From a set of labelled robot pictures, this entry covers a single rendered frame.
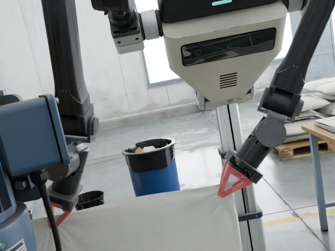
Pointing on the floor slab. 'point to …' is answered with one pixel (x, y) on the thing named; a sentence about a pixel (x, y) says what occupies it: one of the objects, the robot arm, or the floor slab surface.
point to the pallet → (286, 148)
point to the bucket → (90, 199)
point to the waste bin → (152, 167)
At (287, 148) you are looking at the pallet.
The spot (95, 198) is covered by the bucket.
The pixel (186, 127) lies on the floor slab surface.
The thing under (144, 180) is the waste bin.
